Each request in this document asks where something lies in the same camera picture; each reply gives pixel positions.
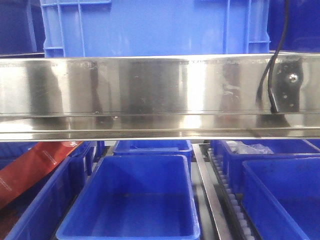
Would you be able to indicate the blue bin rear centre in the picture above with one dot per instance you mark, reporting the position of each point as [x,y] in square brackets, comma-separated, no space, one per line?
[154,147]

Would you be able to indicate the blue bin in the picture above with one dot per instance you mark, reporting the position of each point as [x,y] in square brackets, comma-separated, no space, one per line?
[135,197]
[36,213]
[232,163]
[154,147]
[282,197]

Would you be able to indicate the blue bin front centre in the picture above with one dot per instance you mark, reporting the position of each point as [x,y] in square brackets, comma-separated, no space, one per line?
[135,197]

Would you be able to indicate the clear plastic bag in bin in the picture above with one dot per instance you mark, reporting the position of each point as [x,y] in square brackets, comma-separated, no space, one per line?
[238,147]

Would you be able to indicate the blue bin rear right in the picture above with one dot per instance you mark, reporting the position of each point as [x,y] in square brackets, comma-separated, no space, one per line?
[232,163]

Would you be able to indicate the stainless steel shelf beam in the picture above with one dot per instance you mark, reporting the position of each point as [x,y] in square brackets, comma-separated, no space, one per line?
[159,97]

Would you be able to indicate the blue bin front right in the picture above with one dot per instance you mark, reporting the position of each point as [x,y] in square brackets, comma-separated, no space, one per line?
[282,197]

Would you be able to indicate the blue bin front left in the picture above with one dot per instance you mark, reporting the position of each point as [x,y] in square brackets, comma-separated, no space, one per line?
[36,213]

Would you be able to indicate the red cardboard package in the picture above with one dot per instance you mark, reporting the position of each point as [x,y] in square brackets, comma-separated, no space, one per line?
[32,166]

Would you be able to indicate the large light blue crate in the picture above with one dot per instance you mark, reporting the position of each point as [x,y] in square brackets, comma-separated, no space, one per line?
[121,28]

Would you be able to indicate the dark blue crate upper left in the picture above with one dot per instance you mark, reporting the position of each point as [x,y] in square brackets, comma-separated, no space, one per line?
[21,27]

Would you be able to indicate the dark blue crate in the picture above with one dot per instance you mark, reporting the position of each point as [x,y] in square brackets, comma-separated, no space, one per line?
[21,27]
[303,30]

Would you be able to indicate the dark blue crate upper right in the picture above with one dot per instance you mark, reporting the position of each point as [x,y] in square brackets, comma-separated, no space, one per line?
[303,30]

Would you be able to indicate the steel roller track rail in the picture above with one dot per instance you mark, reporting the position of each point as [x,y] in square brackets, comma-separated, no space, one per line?
[220,226]

